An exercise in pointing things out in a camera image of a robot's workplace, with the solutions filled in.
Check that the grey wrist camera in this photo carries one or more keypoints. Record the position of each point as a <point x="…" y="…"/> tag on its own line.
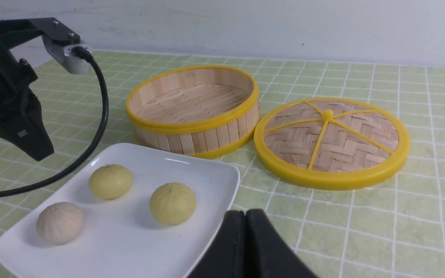
<point x="69" y="57"/>

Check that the bamboo steamer basket yellow rim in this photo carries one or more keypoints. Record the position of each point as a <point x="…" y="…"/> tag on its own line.
<point x="204" y="111"/>

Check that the woven bamboo steamer lid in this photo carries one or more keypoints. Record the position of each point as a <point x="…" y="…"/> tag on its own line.
<point x="332" y="143"/>

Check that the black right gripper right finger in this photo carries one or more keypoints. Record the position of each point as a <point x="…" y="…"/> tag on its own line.
<point x="266" y="254"/>

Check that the yellow steamed bun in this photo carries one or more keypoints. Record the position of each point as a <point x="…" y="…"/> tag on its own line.
<point x="110" y="181"/>
<point x="172" y="203"/>

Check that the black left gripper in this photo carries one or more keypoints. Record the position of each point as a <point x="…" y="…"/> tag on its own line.
<point x="21" y="121"/>

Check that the beige steamed bun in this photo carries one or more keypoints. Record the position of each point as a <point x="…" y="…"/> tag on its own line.
<point x="60" y="223"/>

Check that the white square plate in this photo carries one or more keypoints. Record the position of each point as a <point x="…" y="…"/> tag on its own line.
<point x="120" y="238"/>

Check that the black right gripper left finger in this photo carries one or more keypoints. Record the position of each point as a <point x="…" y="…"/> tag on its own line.
<point x="226" y="254"/>

